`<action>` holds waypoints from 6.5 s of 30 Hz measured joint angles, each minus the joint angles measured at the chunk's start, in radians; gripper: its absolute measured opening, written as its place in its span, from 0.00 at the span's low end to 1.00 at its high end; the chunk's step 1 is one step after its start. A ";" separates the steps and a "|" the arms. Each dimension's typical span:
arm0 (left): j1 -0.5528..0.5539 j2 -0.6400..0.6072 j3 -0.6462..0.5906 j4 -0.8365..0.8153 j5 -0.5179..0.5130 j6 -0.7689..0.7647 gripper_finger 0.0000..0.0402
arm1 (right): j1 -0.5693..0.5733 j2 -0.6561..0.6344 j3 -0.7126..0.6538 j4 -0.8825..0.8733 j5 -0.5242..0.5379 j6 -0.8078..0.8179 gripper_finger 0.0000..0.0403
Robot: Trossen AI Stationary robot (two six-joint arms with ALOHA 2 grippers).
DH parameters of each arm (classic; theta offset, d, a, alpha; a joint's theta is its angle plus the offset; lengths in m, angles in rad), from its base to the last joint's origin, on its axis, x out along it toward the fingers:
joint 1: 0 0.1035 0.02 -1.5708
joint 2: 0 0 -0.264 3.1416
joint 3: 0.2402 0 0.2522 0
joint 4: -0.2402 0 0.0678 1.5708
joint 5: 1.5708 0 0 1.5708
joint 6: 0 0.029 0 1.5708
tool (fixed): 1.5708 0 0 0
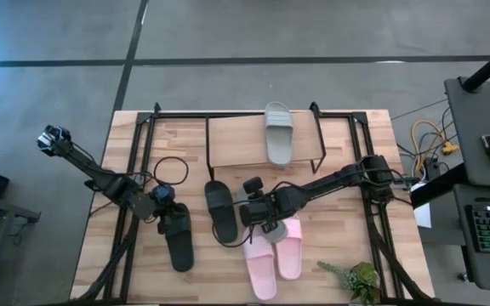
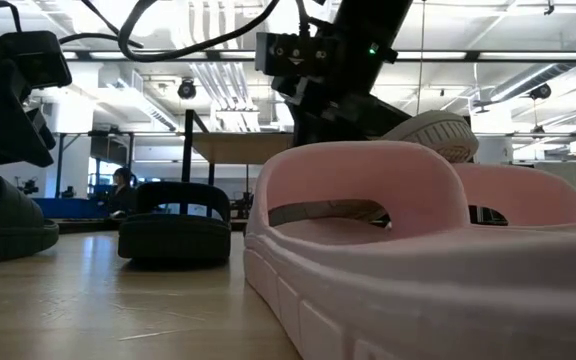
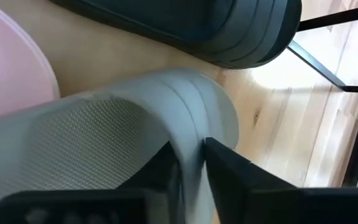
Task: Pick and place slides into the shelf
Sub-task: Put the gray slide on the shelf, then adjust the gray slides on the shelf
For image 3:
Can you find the grey foam slide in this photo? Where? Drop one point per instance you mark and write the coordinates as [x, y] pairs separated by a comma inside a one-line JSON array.
[[89, 140]]

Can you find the dark green foam slide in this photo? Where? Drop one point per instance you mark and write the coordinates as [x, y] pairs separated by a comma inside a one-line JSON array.
[[197, 28]]

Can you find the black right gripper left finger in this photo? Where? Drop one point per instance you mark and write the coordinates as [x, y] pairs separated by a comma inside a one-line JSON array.
[[73, 207]]

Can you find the pink foam slide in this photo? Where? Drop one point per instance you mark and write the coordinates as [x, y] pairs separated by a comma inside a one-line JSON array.
[[8, 62]]

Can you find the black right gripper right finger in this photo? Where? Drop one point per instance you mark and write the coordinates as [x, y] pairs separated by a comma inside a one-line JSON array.
[[259, 199]]

